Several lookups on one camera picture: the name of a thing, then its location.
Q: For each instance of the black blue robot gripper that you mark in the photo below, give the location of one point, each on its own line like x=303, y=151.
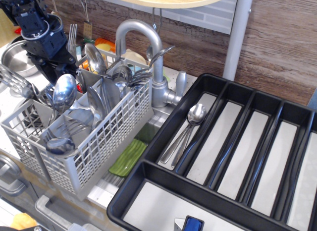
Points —
x=44, y=35

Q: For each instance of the small steel spoon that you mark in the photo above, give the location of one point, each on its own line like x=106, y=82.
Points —
x=81, y=80

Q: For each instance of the large spoon bowl left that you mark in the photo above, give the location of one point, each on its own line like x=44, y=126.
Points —
x=64, y=93

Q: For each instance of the tall spoon at back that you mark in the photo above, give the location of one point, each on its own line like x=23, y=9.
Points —
x=95, y=59

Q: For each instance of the spoon in middle compartment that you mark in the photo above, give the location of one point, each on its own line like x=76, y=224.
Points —
x=95, y=105

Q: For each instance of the fork at back basket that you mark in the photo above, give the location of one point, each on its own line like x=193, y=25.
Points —
x=118, y=52

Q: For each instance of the grey plastic cutlery basket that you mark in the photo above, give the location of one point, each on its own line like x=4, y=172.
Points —
x=96, y=149

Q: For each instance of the large spoon front corner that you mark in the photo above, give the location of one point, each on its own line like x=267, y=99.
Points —
x=62, y=147

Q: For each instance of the top spoon in tray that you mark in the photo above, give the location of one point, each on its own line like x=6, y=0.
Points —
x=195, y=117

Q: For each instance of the spoon in tray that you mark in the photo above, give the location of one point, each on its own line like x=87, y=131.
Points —
x=195, y=117
x=183, y=145

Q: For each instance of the lower spoon in tray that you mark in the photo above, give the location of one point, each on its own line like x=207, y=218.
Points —
x=183, y=145

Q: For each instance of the black cutlery tray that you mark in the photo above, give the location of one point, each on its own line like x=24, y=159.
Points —
x=250, y=166

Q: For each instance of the tall thin fork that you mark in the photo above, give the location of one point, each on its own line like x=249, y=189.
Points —
x=72, y=39

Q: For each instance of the orange toy vegetable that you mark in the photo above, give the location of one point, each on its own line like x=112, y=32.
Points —
x=105, y=44

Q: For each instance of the steel round pan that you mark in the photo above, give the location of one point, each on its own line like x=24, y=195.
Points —
x=15, y=58

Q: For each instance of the silver toy faucet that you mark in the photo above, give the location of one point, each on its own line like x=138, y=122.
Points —
x=161, y=94

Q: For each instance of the green ribbed plate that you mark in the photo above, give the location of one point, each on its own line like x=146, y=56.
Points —
x=128, y=158

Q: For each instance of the blue object at bottom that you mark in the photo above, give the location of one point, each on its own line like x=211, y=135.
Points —
x=193, y=224

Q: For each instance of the grey metal post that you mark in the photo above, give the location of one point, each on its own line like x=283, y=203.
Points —
x=240, y=21

